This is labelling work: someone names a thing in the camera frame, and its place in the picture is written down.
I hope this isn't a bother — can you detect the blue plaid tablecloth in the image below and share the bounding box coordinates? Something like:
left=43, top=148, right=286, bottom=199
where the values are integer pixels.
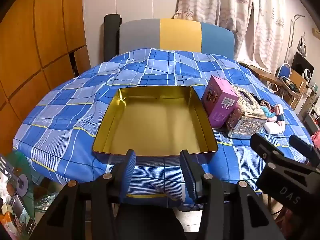
left=12, top=47, right=313, bottom=212

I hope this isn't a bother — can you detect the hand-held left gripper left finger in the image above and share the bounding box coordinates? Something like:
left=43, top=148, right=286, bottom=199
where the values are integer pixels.
left=29, top=149, right=137, bottom=240

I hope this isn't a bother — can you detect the grey plastic bag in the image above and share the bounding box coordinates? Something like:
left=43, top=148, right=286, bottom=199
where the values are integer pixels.
left=297, top=36, right=308, bottom=55

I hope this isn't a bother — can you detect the wooden side table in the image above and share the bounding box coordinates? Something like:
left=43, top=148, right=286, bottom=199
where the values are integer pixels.
left=239, top=62, right=308, bottom=105

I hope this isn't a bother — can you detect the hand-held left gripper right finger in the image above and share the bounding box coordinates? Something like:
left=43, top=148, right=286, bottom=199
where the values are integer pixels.
left=179, top=149, right=284, bottom=240

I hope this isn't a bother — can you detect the purple cardboard box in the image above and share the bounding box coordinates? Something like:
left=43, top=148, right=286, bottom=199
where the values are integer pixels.
left=201, top=75, right=240, bottom=128

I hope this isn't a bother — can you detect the small blue chair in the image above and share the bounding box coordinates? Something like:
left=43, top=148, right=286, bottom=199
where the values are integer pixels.
left=275, top=64, right=292, bottom=80

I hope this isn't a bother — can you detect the wooden wardrobe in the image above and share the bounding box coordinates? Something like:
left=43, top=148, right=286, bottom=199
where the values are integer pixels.
left=0, top=0, right=92, bottom=140

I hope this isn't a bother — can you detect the white soft pad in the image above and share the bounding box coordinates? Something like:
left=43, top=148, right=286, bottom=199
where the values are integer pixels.
left=264, top=122, right=284, bottom=134

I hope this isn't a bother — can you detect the printed green plastic bag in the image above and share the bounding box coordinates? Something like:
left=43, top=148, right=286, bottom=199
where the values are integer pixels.
left=0, top=151, right=60, bottom=240

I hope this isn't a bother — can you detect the teal and pink plush toy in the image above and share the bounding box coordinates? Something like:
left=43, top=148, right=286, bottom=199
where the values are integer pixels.
left=260, top=106, right=275, bottom=118

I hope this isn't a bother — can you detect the dark power tool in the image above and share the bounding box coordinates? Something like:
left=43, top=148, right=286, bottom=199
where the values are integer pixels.
left=281, top=76, right=299, bottom=92

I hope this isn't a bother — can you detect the gold metal tin tray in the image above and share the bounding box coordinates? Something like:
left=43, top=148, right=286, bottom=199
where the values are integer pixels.
left=92, top=86, right=218, bottom=157

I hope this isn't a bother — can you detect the printed white curtain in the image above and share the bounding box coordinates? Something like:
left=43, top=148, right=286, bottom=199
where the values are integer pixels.
left=176, top=0, right=287, bottom=74

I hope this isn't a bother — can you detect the grey yellow blue chair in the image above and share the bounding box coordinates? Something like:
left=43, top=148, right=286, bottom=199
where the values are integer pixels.
left=119, top=18, right=235, bottom=60

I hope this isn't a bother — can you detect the black rolled mat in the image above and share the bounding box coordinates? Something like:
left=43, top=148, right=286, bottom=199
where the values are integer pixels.
left=104, top=14, right=123, bottom=63

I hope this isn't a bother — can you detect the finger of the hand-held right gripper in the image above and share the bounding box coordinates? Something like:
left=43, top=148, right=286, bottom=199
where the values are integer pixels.
left=289, top=134, right=320, bottom=168
left=250, top=132, right=320, bottom=175

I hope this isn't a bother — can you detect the black monitor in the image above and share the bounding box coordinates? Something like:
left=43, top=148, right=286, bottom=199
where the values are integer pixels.
left=291, top=52, right=314, bottom=77

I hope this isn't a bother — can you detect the white metal stand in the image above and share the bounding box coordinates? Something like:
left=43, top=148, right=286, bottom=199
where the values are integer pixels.
left=284, top=14, right=305, bottom=68

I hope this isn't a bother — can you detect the ornate silver tissue box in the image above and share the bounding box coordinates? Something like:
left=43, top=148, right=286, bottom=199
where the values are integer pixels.
left=226, top=85, right=267, bottom=140

